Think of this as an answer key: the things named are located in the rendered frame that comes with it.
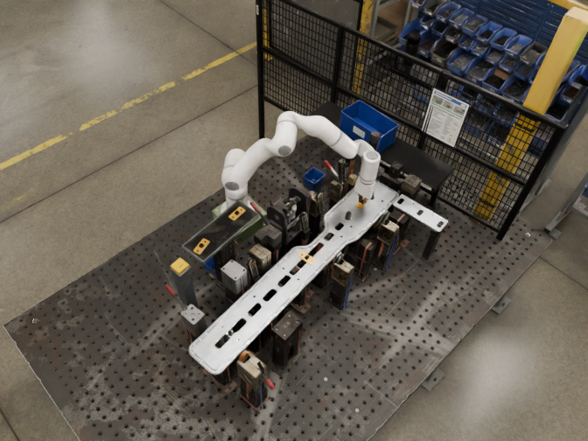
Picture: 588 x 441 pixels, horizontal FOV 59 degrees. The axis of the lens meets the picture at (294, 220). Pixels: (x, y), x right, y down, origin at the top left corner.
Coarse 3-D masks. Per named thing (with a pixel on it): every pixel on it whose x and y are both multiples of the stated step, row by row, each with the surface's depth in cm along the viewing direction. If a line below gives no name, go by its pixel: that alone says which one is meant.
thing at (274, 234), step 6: (264, 228) 254; (270, 228) 254; (276, 228) 254; (270, 234) 251; (276, 234) 251; (270, 240) 252; (276, 240) 252; (270, 246) 255; (276, 246) 256; (276, 252) 263; (276, 258) 267
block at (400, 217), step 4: (392, 212) 276; (396, 212) 276; (400, 212) 276; (392, 216) 274; (396, 216) 274; (400, 216) 274; (404, 216) 274; (392, 220) 275; (396, 220) 272; (400, 220) 272; (404, 220) 272; (396, 224) 274; (400, 224) 272; (404, 224) 274; (400, 228) 274; (404, 228) 279; (400, 232) 276; (400, 236) 285; (400, 240) 288; (392, 244) 287; (396, 244) 287; (396, 248) 293; (396, 252) 293
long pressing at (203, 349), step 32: (352, 192) 281; (384, 192) 281; (352, 224) 267; (288, 256) 253; (320, 256) 253; (256, 288) 241; (288, 288) 241; (224, 320) 230; (256, 320) 230; (192, 352) 220; (224, 352) 220
